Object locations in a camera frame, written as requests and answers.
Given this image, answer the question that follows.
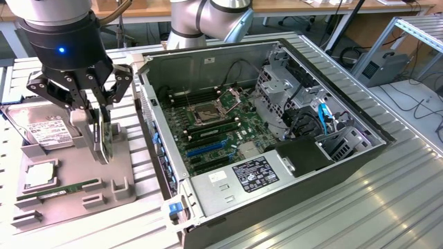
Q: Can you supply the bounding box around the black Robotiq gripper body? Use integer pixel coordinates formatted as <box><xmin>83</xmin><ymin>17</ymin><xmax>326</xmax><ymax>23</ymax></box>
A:
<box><xmin>19</xmin><ymin>10</ymin><xmax>115</xmax><ymax>87</ymax></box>

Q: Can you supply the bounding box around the graphics card with metal bracket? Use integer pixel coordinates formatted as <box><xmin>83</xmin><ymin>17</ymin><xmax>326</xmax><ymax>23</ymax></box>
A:
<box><xmin>92</xmin><ymin>105</ymin><xmax>116</xmax><ymax>166</ymax></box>

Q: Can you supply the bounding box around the blue disk caddy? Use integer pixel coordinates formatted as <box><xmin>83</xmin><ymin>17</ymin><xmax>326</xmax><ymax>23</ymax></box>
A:
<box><xmin>0</xmin><ymin>95</ymin><xmax>39</xmax><ymax>106</ymax></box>

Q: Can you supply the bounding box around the silver hard disk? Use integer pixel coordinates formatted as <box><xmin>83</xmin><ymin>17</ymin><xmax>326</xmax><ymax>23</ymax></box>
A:
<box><xmin>0</xmin><ymin>102</ymin><xmax>83</xmax><ymax>151</ymax></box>

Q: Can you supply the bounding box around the brown cardboard box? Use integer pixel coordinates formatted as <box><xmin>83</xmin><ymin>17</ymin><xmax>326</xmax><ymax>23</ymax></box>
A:
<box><xmin>91</xmin><ymin>0</ymin><xmax>119</xmax><ymax>11</ymax></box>

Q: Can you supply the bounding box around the thin metal locking lever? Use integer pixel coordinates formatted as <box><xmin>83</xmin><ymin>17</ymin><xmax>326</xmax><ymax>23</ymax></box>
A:
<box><xmin>182</xmin><ymin>87</ymin><xmax>195</xmax><ymax>112</ymax></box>

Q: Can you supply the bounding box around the CPU socket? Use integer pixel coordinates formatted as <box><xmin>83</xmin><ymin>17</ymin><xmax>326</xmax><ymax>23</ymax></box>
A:
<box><xmin>188</xmin><ymin>103</ymin><xmax>223</xmax><ymax>127</ymax></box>

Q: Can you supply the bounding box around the open metal socket cover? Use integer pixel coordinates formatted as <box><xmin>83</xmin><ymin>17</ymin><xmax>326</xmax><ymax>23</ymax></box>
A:
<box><xmin>214</xmin><ymin>87</ymin><xmax>243</xmax><ymax>115</ymax></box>

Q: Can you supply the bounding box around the green RAM stick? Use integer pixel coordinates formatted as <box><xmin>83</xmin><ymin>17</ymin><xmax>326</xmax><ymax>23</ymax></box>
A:
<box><xmin>15</xmin><ymin>178</ymin><xmax>100</xmax><ymax>202</ymax></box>
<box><xmin>188</xmin><ymin>121</ymin><xmax>242</xmax><ymax>138</ymax></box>

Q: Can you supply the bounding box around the black expansion slot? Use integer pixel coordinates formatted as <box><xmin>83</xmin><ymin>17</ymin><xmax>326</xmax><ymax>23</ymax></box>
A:
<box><xmin>191</xmin><ymin>155</ymin><xmax>231</xmax><ymax>169</ymax></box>
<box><xmin>183</xmin><ymin>136</ymin><xmax>223</xmax><ymax>151</ymax></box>
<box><xmin>192</xmin><ymin>161</ymin><xmax>234</xmax><ymax>175</ymax></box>

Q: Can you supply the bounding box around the silver CPU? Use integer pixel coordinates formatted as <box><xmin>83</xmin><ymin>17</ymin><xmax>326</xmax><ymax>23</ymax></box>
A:
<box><xmin>24</xmin><ymin>163</ymin><xmax>58</xmax><ymax>190</ymax></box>

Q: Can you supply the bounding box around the grey parts rack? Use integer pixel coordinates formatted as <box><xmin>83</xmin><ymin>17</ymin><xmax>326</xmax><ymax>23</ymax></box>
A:
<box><xmin>8</xmin><ymin>108</ymin><xmax>139</xmax><ymax>236</ymax></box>

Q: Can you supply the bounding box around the blue expansion slot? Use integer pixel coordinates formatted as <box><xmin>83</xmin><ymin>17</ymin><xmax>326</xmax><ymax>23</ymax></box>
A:
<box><xmin>187</xmin><ymin>143</ymin><xmax>226</xmax><ymax>157</ymax></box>

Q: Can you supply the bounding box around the green motherboard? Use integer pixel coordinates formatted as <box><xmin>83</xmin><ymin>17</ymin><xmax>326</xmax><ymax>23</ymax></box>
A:
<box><xmin>158</xmin><ymin>84</ymin><xmax>282</xmax><ymax>177</ymax></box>

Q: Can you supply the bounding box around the silver chipset heatsink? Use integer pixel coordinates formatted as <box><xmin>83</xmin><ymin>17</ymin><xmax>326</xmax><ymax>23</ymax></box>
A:
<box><xmin>238</xmin><ymin>142</ymin><xmax>262</xmax><ymax>159</ymax></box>

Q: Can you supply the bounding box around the silver metal drive cage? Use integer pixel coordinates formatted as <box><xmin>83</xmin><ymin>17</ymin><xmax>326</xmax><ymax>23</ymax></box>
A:
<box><xmin>254</xmin><ymin>43</ymin><xmax>334</xmax><ymax>137</ymax></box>

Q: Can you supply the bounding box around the silver power supply unit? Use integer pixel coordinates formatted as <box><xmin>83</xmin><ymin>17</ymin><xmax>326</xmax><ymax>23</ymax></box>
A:
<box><xmin>187</xmin><ymin>150</ymin><xmax>304</xmax><ymax>218</ymax></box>

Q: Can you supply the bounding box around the black plastic air shroud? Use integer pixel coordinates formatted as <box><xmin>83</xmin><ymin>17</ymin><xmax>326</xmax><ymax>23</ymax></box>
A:
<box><xmin>264</xmin><ymin>136</ymin><xmax>337</xmax><ymax>178</ymax></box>

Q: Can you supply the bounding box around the silver disk bay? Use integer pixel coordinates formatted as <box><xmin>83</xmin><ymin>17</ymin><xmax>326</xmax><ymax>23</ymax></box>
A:
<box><xmin>315</xmin><ymin>126</ymin><xmax>375</xmax><ymax>163</ymax></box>

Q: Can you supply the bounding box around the open black PC case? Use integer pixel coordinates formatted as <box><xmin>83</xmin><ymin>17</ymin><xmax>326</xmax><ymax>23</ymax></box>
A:
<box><xmin>126</xmin><ymin>38</ymin><xmax>398</xmax><ymax>249</ymax></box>

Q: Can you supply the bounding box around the black stand pole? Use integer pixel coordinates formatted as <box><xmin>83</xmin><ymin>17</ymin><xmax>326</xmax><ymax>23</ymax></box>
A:
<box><xmin>325</xmin><ymin>0</ymin><xmax>367</xmax><ymax>56</ymax></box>

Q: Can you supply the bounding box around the grey hanging cable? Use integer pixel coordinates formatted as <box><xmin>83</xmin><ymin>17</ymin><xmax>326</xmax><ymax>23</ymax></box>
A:
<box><xmin>116</xmin><ymin>15</ymin><xmax>127</xmax><ymax>49</ymax></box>

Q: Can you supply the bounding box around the dark camera cable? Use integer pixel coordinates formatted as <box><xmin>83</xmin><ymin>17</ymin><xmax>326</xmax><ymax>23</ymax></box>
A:
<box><xmin>98</xmin><ymin>0</ymin><xmax>134</xmax><ymax>26</ymax></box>

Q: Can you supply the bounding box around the wooden desk white frame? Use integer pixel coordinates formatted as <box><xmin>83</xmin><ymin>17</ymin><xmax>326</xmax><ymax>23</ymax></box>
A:
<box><xmin>0</xmin><ymin>0</ymin><xmax>174</xmax><ymax>59</ymax></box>
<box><xmin>252</xmin><ymin>0</ymin><xmax>438</xmax><ymax>51</ymax></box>

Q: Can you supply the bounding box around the black power cable bundle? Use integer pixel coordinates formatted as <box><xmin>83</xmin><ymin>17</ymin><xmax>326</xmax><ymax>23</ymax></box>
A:
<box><xmin>280</xmin><ymin>105</ymin><xmax>325</xmax><ymax>138</ymax></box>

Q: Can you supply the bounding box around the blue SATA wire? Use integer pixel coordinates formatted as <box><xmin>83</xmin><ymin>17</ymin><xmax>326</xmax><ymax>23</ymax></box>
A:
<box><xmin>316</xmin><ymin>102</ymin><xmax>335</xmax><ymax>137</ymax></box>

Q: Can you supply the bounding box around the grey control box with handle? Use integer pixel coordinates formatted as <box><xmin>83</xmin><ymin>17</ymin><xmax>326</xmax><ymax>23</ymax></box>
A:
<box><xmin>351</xmin><ymin>49</ymin><xmax>411</xmax><ymax>88</ymax></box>

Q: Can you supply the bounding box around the aluminium profile frame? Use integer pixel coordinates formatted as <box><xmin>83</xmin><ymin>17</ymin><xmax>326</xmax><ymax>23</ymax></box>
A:
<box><xmin>353</xmin><ymin>15</ymin><xmax>443</xmax><ymax>78</ymax></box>

